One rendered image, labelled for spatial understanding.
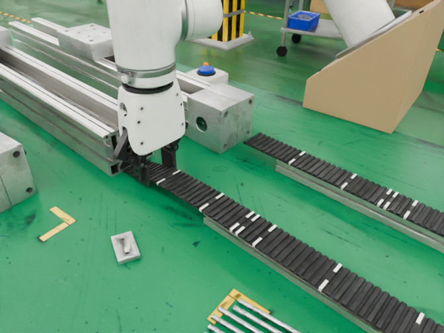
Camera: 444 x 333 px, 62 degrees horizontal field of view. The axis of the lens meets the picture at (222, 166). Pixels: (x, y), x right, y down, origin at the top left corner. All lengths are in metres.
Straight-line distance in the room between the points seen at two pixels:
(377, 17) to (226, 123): 0.45
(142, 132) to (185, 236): 0.16
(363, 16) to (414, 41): 0.19
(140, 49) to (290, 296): 0.37
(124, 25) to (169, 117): 0.15
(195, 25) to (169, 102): 0.12
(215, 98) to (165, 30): 0.25
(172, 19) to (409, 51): 0.49
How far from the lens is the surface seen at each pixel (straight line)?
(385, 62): 0.85
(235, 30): 4.07
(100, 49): 0.99
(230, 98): 0.73
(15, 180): 0.66
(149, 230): 0.57
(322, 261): 0.50
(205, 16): 0.54
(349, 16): 0.98
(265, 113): 0.89
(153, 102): 0.55
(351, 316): 0.49
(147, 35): 0.51
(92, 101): 0.80
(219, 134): 0.71
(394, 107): 0.87
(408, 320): 0.48
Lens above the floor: 1.18
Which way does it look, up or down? 35 degrees down
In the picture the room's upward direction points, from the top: 2 degrees clockwise
